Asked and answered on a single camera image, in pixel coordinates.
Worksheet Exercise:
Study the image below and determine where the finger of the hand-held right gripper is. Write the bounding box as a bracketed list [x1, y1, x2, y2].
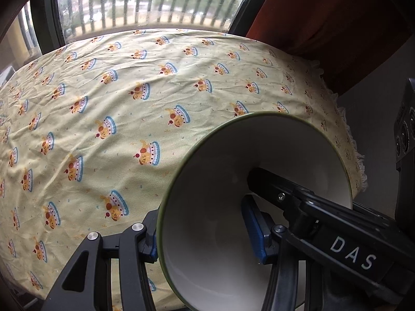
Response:
[246, 167, 328, 230]

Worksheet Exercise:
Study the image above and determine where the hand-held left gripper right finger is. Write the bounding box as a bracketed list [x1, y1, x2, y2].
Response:
[241, 197, 312, 311]

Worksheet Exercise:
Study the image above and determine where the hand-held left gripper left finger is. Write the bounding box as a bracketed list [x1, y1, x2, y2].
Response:
[45, 210, 160, 311]

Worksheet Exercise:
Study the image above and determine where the small floral ceramic bowl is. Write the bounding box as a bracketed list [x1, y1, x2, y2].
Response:
[156, 112, 354, 311]

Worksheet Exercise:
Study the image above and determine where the yellow printed tablecloth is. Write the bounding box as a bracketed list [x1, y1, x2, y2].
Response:
[0, 29, 370, 311]

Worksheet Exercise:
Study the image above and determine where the large red curtain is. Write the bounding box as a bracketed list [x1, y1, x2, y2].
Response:
[245, 0, 415, 94]

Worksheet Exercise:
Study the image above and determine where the metal balcony railing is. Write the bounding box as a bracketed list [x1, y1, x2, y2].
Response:
[57, 0, 247, 36]

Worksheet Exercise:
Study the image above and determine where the black sliding door frame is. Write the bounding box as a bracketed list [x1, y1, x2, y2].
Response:
[31, 0, 269, 55]

